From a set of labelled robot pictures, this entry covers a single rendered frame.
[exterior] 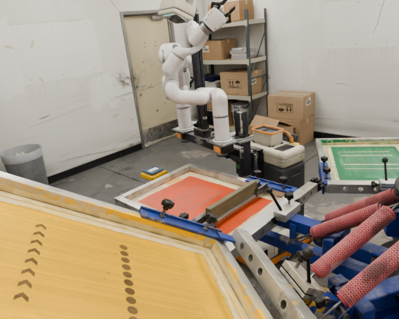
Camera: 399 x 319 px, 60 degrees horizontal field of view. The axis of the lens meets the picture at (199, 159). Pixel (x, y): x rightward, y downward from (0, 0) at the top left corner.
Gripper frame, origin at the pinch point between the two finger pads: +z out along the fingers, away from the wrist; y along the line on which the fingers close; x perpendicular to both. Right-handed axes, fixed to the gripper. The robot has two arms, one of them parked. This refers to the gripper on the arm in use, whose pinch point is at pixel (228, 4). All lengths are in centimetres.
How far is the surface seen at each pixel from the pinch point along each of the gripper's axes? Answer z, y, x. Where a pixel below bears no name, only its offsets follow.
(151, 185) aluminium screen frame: -90, 32, 49
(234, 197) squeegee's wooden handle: -40, 53, 72
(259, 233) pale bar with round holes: -26, 56, 98
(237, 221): -43, 58, 82
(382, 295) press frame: 9, 70, 128
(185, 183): -79, 48, 42
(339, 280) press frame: 1, 61, 125
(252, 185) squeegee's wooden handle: -36, 60, 61
